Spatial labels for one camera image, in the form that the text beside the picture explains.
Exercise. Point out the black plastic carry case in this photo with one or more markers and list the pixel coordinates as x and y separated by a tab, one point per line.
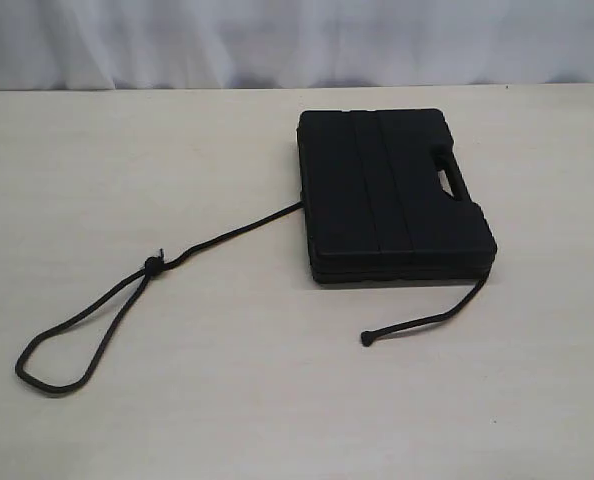
384	199

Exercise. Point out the white backdrop curtain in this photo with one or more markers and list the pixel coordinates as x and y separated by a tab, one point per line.
108	45

